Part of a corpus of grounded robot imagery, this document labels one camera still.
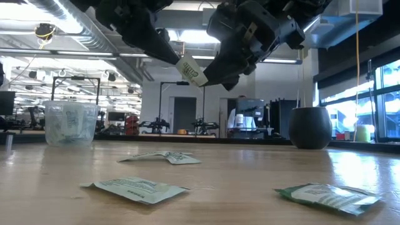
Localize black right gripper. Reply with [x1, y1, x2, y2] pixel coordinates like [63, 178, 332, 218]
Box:
[202, 0, 306, 92]

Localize yellow-green roll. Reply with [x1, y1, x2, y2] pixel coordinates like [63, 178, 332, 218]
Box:
[355, 124, 375, 143]

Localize black computer monitor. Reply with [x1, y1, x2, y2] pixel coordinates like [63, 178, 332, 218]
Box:
[0, 91, 16, 116]

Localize long ceiling light strip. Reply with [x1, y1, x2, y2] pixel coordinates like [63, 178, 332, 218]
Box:
[0, 47, 303, 66]

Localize black background gantry frame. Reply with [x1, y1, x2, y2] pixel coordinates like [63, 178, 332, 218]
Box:
[49, 76, 101, 129]
[158, 81, 206, 135]

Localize black tall cabinet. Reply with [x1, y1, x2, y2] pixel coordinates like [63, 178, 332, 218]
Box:
[269, 98, 301, 139]

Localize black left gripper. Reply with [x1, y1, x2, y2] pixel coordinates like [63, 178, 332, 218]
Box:
[95, 0, 181, 66]

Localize person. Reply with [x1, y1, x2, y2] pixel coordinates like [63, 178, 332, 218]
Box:
[227, 94, 257, 131]

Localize red storage bins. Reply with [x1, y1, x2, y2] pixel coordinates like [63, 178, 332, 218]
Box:
[124, 114, 140, 136]

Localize yellow hanging cable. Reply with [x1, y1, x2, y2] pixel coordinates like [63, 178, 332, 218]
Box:
[353, 0, 360, 141]

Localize dark green Truvia packet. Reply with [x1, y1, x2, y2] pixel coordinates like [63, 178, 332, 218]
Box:
[273, 182, 382, 217]

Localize black yellow ceiling cable reel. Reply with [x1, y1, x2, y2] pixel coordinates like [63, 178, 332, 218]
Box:
[34, 22, 57, 41]

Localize clear plastic tub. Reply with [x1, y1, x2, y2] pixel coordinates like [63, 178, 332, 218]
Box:
[42, 100, 101, 148]

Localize background wooden table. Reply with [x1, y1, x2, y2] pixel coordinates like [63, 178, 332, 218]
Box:
[139, 132, 217, 139]

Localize dark round bowl yellow inside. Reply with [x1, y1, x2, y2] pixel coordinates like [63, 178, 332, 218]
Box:
[287, 106, 333, 150]

